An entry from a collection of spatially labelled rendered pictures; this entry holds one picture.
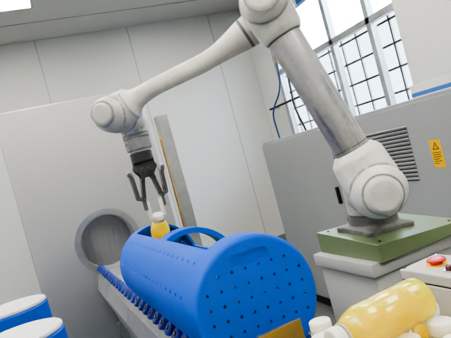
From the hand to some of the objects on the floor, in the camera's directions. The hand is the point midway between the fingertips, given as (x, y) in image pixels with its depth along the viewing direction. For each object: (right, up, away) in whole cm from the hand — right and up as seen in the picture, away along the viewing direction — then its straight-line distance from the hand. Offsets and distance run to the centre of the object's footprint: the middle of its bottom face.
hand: (156, 208), depth 161 cm
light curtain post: (+34, -123, +85) cm, 154 cm away
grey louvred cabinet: (+152, -90, +173) cm, 247 cm away
